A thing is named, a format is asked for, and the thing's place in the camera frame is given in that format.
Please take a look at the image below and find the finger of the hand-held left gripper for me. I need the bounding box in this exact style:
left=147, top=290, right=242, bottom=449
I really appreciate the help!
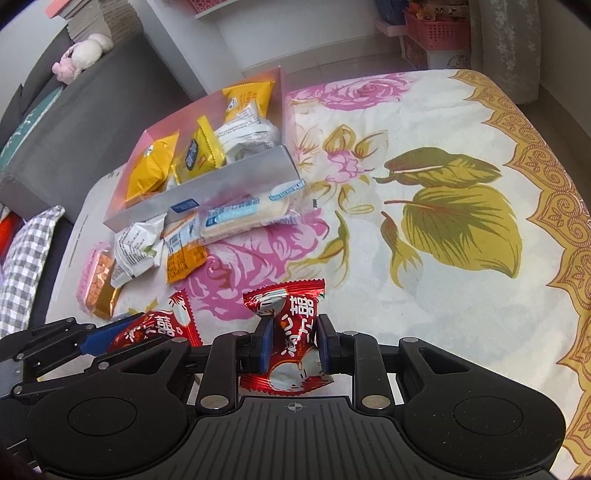
left=0, top=314, right=146, bottom=400

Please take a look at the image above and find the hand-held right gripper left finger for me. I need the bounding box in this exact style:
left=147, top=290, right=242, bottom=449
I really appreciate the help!
left=92, top=316, right=278, bottom=414

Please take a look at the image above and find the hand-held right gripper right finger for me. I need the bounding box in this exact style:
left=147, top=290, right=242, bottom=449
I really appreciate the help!
left=316, top=314, right=497, bottom=411

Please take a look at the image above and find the gold snack packet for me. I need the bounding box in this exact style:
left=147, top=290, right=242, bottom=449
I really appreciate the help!
left=90, top=279, right=123, bottom=320

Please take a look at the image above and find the red candy packet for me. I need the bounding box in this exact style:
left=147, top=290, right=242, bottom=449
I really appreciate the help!
left=238, top=278, right=334, bottom=398
left=108, top=288, right=204, bottom=354

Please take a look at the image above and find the pink wafer packet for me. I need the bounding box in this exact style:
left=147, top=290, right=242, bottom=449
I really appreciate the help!
left=78, top=247, right=116, bottom=305

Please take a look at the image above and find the white snack packet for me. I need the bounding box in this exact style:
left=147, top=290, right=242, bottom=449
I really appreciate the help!
left=225, top=102, right=273, bottom=134
left=110, top=215, right=168, bottom=283
left=215, top=121, right=281, bottom=163

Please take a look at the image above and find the small orange white packet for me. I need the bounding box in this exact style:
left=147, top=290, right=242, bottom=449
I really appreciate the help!
left=163, top=217, right=207, bottom=284

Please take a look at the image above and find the clear cake packet blue label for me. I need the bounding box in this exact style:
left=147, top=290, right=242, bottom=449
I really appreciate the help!
left=196, top=179, right=308, bottom=245

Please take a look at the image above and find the pink cardboard box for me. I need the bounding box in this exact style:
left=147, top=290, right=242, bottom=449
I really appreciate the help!
left=102, top=66, right=306, bottom=232

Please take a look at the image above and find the yellow snack packet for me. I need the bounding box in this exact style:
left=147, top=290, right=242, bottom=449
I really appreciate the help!
left=126, top=131, right=181, bottom=204

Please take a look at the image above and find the yellow cracker packet blue label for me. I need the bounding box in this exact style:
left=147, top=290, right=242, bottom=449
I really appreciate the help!
left=171, top=116, right=227, bottom=183

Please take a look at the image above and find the large orange-yellow snack packet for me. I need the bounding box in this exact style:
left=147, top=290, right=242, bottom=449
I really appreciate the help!
left=222, top=79, right=276, bottom=118

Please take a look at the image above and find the grey checkered pillow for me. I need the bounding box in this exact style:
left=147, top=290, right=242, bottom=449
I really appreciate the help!
left=0, top=205, right=66, bottom=340

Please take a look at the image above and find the red cloth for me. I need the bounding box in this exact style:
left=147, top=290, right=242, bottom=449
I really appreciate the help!
left=0, top=216, right=23, bottom=261

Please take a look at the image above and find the teal cushion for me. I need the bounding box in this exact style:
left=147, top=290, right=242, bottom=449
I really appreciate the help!
left=0, top=85, right=63, bottom=174

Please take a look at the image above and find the grey sofa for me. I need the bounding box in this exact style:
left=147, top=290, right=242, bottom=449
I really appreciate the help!
left=0, top=28, right=208, bottom=217

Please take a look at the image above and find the floral printed cloth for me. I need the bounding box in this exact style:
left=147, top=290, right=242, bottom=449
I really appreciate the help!
left=44, top=69, right=591, bottom=480

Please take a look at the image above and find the pink white plush toy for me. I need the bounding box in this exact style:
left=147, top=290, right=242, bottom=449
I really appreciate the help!
left=52, top=33, right=114, bottom=85

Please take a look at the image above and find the decorated white box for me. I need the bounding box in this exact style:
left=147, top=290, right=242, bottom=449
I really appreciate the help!
left=399, top=34, right=472, bottom=72

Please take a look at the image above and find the white bookshelf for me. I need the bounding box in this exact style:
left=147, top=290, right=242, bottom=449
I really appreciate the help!
left=147, top=0, right=384, bottom=97

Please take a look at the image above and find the stack of books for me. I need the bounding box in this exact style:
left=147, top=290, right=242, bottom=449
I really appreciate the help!
left=46, top=0, right=144, bottom=44

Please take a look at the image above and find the pink tray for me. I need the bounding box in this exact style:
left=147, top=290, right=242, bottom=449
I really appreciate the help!
left=374, top=18, right=409, bottom=38

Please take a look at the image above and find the pink laundry basket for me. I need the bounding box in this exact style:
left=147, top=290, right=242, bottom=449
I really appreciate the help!
left=404, top=9, right=472, bottom=51

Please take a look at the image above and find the blue storage box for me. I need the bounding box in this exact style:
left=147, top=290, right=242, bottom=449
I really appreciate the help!
left=373, top=0, right=407, bottom=26

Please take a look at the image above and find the patterned sheer curtain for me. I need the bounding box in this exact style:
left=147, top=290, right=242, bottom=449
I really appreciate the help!
left=468, top=0, right=541, bottom=104

